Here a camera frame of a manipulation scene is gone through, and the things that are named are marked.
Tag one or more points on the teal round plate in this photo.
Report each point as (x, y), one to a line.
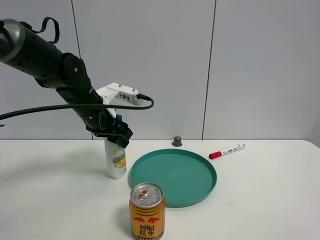
(185, 177)

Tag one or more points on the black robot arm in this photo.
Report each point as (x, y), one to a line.
(23, 49)

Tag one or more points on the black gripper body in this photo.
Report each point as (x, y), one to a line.
(116, 132)

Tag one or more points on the white shampoo bottle blue cap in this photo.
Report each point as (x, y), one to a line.
(115, 156)

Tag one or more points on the grey coffee capsule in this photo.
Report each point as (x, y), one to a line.
(177, 141)

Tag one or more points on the red whiteboard marker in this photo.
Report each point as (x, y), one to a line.
(218, 154)

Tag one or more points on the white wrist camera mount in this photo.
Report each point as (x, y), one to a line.
(120, 92)

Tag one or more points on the gold Red Bull can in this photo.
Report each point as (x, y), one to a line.
(147, 208)

